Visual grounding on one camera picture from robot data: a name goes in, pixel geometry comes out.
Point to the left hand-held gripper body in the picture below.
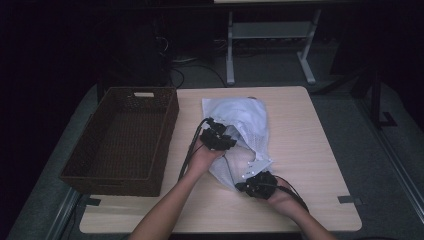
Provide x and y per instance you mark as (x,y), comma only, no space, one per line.
(215,140)

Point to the white metal desk frame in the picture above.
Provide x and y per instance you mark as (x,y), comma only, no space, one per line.
(271,30)

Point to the person's right hand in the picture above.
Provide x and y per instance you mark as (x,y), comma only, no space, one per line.
(285,200)

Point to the metal floor rail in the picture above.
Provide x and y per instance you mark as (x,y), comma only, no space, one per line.
(396,173)
(61,213)

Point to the dark brown woven basket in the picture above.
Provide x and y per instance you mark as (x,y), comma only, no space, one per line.
(123,140)

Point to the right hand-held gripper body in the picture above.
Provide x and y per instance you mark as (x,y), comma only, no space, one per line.
(261,185)

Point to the dark tape strip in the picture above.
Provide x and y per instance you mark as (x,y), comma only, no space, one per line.
(92,201)

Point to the black metal stand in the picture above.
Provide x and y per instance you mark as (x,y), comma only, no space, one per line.
(376,100)

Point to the white mesh laundry bag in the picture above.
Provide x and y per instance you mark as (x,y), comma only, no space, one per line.
(256,146)

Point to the grey tape strip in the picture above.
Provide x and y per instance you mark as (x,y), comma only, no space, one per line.
(350,200)

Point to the person's left hand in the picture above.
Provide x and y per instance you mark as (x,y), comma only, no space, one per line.
(203,160)

